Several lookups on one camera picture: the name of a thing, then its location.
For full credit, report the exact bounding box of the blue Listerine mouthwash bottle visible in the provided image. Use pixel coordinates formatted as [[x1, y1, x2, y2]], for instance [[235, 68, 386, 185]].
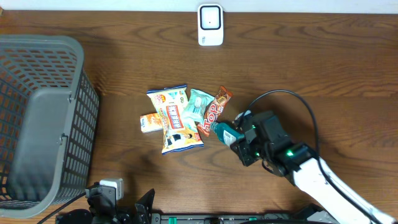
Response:
[[210, 121, 244, 147]]

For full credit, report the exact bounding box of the red chocolate bar wrapper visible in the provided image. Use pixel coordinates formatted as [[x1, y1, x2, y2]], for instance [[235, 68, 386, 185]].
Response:
[[197, 86, 233, 137]]

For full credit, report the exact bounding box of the yellow white wipes packet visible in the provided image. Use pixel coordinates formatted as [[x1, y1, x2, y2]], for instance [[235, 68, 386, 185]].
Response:
[[147, 85, 204, 154]]

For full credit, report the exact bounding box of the mint green wipes pack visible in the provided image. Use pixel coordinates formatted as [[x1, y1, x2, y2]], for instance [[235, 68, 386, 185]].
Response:
[[182, 88, 215, 124]]

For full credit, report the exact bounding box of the orange white snack packet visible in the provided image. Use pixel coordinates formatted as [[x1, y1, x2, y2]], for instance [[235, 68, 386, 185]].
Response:
[[140, 113, 163, 133]]

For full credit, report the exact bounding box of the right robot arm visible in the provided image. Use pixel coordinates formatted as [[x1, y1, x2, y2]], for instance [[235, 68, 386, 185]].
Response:
[[230, 111, 397, 223]]

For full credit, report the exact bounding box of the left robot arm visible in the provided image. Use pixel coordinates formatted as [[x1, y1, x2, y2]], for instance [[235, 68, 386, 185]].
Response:
[[55, 184, 155, 224]]

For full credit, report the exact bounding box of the white barcode scanner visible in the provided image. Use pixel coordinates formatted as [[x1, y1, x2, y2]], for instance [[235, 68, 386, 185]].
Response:
[[197, 3, 224, 47]]

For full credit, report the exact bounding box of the grey plastic shopping basket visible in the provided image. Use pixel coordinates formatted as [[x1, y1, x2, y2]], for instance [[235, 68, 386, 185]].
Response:
[[1, 35, 100, 218]]

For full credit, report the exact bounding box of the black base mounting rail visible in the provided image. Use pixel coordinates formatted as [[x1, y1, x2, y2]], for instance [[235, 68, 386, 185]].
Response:
[[55, 210, 305, 224]]

